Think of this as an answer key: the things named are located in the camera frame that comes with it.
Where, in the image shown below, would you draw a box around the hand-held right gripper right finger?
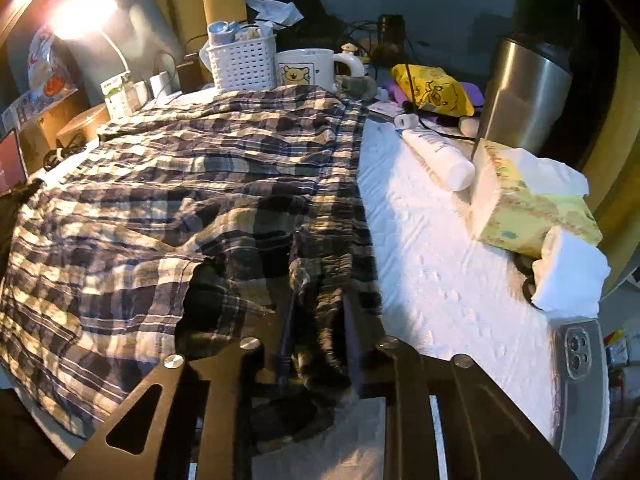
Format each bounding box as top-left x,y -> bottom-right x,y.
344,296 -> 581,480

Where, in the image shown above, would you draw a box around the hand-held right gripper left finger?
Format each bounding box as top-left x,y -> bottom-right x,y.
55,282 -> 302,480

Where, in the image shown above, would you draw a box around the plaid pants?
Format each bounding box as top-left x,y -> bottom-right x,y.
0,85 -> 387,456

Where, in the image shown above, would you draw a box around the smartphone in clear case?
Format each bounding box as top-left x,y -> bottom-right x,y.
552,320 -> 609,442

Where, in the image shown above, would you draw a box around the yellow tissue box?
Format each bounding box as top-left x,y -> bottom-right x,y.
470,140 -> 604,252

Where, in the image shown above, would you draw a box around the white cream tube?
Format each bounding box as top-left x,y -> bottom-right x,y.
400,127 -> 476,192

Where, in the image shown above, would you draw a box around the gold lidded food container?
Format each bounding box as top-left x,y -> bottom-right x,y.
55,106 -> 112,150

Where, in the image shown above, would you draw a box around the yellow snack bag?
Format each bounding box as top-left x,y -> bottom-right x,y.
390,64 -> 475,117

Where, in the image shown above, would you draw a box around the white power strip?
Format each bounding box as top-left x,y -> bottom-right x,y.
131,80 -> 176,107

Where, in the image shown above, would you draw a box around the tablet with dark screen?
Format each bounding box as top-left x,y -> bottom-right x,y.
0,129 -> 29,197

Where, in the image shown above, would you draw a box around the grey plush toy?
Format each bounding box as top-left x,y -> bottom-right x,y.
334,75 -> 379,100

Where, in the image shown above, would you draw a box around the white green milk carton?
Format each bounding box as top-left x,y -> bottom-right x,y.
100,72 -> 134,119

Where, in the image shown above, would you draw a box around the brown cardboard box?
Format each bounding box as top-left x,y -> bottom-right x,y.
19,92 -> 108,173

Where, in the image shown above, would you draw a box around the stainless steel tumbler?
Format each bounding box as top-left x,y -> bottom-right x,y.
477,32 -> 574,155

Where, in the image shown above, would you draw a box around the white plastic basket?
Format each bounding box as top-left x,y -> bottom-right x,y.
206,26 -> 279,94

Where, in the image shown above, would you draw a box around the white bear print mug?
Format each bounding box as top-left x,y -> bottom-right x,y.
275,49 -> 364,92

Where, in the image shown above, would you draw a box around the dark glass bottle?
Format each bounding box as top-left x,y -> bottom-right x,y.
375,14 -> 407,57

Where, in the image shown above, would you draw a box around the blue printed snack bag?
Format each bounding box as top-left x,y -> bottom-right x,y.
26,25 -> 80,107

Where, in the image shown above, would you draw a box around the crumpled white paper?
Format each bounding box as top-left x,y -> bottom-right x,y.
246,0 -> 305,29

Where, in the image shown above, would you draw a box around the white gooseneck desk lamp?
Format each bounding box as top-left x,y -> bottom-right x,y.
49,0 -> 135,83

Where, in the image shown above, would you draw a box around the thin black cable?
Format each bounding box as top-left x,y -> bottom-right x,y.
404,64 -> 482,142

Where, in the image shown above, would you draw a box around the bundled black cable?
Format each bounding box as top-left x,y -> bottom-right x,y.
42,144 -> 87,172

